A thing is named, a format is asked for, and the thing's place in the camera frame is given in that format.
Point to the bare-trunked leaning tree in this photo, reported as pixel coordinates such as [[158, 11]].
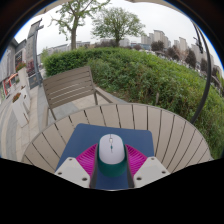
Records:
[[74, 31]]

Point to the tall grey sign pillar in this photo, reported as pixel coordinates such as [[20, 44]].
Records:
[[32, 50]]

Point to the beige slatted outdoor chair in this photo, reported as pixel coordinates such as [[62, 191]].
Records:
[[68, 86]]

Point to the round-crowned green tree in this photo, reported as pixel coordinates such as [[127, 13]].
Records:
[[116, 25]]

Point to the distant apartment buildings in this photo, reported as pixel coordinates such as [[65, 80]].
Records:
[[166, 40]]

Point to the white planter box with flowers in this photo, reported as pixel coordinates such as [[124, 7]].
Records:
[[20, 111], [22, 75]]

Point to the dark curved umbrella pole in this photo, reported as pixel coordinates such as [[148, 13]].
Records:
[[205, 83]]

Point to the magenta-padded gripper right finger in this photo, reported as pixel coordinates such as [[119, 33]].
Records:
[[151, 170]]

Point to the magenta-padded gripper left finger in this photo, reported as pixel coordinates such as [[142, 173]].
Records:
[[71, 171]]

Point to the white and teal computer mouse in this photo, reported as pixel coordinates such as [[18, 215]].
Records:
[[111, 153]]

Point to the blue rectangular mouse pad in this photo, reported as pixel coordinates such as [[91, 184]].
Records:
[[85, 136]]

